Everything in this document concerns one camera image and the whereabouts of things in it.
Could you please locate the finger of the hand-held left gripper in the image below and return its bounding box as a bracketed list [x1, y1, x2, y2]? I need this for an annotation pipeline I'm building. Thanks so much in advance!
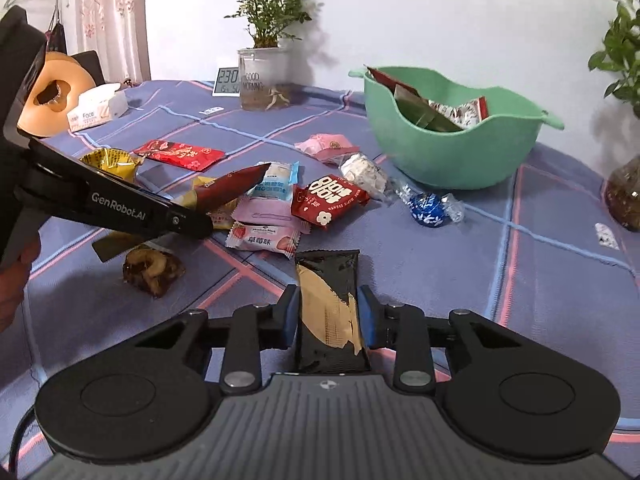
[159, 203, 215, 240]

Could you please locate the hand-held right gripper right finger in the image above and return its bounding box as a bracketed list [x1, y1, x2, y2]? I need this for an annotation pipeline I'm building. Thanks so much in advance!
[357, 284, 534, 395]

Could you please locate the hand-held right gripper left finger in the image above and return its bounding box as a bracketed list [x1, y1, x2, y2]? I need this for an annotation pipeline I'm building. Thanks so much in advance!
[132, 284, 302, 395]

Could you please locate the black and gold packet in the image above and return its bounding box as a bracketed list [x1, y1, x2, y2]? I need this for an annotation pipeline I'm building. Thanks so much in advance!
[293, 249, 374, 375]

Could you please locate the dark red gold stick packet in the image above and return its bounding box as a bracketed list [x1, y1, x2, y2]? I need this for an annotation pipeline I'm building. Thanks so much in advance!
[92, 162, 272, 264]

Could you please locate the white and blue packet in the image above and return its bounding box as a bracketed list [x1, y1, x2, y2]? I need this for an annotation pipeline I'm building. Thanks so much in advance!
[246, 160, 300, 202]

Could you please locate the pink snack packet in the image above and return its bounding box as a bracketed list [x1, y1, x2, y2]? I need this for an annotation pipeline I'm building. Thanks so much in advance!
[294, 133, 361, 166]

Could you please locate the green plastic bowl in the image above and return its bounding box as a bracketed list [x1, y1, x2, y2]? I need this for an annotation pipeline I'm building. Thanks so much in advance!
[348, 64, 565, 190]

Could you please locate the dark green snack packet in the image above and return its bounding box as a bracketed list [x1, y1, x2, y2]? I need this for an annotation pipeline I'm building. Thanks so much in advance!
[394, 84, 467, 134]

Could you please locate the red and white snack bag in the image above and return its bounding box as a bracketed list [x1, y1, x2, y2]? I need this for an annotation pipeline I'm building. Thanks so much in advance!
[428, 96, 489, 129]

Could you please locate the large dark red packet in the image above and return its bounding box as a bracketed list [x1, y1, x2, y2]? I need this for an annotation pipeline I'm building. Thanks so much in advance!
[366, 65, 427, 99]

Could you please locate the person's left hand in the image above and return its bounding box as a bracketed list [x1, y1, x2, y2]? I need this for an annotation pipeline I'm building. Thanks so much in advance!
[0, 239, 42, 334]

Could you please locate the orange snack packet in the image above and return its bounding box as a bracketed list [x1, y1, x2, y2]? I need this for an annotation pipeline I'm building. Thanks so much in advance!
[192, 176, 239, 232]

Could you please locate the yellow snack bag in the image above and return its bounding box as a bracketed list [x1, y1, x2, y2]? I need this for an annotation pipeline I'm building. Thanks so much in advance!
[79, 147, 144, 184]

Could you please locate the nut date snack clear wrapper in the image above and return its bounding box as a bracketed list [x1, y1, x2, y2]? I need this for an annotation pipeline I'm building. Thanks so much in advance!
[122, 244, 187, 299]

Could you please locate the long red printed packet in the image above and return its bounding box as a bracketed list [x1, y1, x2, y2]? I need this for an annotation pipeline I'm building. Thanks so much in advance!
[133, 138, 225, 172]

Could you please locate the pink strawberry packet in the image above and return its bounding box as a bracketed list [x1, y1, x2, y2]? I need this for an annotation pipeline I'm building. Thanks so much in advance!
[225, 220, 302, 260]

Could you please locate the white tissue box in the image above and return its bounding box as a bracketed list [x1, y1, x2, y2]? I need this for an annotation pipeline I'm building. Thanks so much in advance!
[66, 82, 129, 134]

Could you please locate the lilac snack packet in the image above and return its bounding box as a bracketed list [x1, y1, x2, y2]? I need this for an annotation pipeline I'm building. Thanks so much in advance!
[231, 194, 312, 234]

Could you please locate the dark chair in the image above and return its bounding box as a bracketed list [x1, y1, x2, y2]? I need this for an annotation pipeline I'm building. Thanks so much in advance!
[69, 50, 109, 87]

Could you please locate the red flower print packet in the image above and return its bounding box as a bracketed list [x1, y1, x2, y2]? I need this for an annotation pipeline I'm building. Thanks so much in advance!
[290, 173, 371, 232]

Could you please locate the blue foil chocolate ball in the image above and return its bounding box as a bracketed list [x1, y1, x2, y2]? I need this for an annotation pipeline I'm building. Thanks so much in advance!
[394, 178, 465, 229]

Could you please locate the white candy in clear wrapper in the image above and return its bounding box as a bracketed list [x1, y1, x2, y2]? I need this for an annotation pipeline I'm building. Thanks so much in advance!
[339, 153, 389, 197]

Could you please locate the white digital clock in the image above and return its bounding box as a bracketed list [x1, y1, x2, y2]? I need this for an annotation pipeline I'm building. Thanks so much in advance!
[212, 66, 242, 97]

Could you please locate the potted plant in clear cup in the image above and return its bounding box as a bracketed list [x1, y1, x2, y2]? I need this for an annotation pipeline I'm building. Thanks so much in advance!
[222, 0, 314, 112]

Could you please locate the pink floral curtain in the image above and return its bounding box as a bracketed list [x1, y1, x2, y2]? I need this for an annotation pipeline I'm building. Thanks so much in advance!
[75, 0, 152, 84]

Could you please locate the leafy plant in glass vase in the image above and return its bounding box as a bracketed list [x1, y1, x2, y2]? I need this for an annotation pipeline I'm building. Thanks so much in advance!
[587, 0, 640, 232]

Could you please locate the orange ring-shaped object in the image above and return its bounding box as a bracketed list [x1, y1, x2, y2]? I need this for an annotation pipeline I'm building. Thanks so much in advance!
[16, 52, 96, 137]

